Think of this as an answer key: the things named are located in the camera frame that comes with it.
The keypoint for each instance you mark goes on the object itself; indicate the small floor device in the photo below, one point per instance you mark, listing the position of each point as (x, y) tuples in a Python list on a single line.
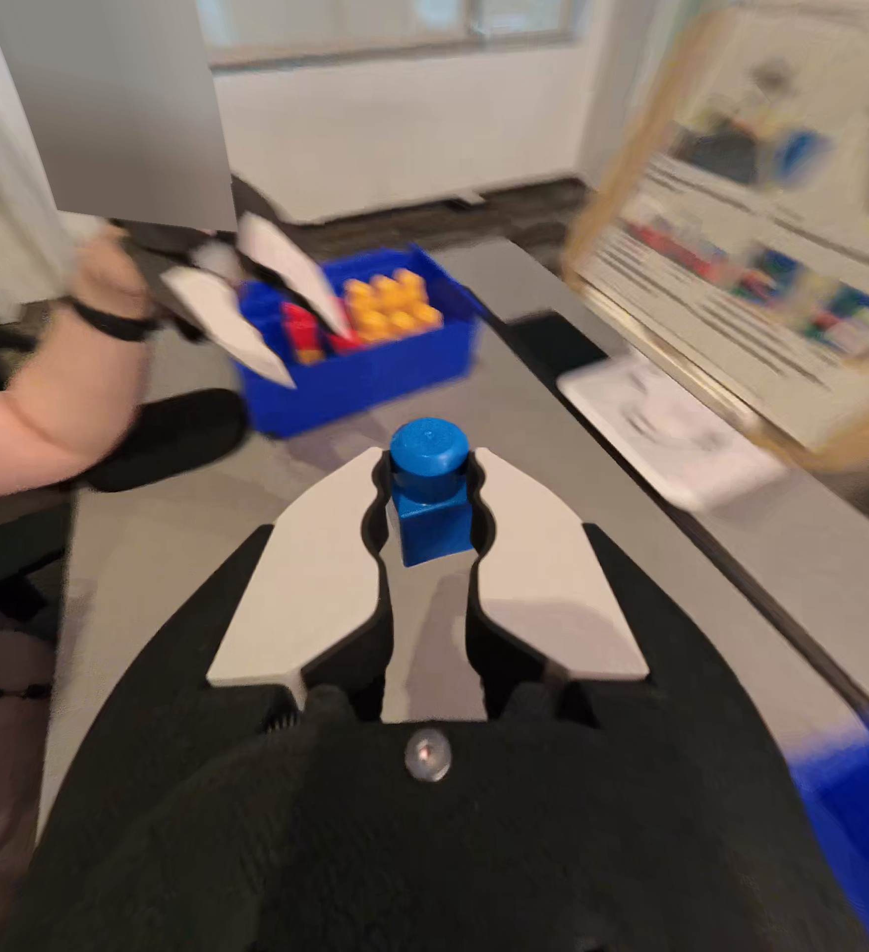
[(468, 199)]

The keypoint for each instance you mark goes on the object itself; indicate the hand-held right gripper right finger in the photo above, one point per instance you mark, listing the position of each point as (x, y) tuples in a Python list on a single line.
[(553, 587)]

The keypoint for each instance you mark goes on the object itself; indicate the person's left hand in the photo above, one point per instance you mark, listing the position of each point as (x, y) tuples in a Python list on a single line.
[(111, 271)]

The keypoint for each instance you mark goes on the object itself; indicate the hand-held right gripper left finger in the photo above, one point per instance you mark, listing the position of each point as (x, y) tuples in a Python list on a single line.
[(308, 587)]

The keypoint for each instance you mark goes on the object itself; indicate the blue mega block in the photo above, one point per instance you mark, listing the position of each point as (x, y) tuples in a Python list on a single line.
[(434, 528)]

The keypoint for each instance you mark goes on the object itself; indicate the instruction sheet board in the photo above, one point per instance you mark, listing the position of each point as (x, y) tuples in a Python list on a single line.
[(739, 223)]

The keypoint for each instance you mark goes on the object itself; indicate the black wristband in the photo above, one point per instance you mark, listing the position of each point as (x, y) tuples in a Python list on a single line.
[(114, 323)]

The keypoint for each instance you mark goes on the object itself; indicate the blue plastic bin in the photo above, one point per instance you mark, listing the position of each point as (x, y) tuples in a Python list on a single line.
[(865, 818), (375, 387)]

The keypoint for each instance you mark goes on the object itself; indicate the person's left forearm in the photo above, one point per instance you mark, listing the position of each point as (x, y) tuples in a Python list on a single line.
[(33, 424)]

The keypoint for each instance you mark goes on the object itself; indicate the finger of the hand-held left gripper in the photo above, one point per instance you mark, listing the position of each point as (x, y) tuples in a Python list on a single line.
[(293, 275), (226, 320)]

